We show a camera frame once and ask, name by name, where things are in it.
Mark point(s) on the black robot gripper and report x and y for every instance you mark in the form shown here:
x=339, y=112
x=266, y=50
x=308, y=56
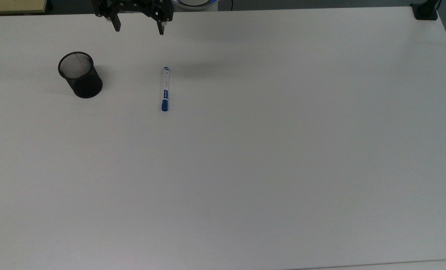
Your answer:
x=136, y=6

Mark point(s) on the blue and white marker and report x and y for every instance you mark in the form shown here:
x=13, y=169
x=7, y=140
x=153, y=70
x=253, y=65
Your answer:
x=165, y=90

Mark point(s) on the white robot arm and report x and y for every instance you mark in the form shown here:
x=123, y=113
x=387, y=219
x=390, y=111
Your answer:
x=194, y=3

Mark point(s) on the black mesh pen cup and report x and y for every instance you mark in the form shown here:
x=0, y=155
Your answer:
x=84, y=84

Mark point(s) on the yellow board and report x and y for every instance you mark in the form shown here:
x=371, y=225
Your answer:
x=12, y=5

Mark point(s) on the black clamp pole mount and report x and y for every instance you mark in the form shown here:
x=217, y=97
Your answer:
x=425, y=10

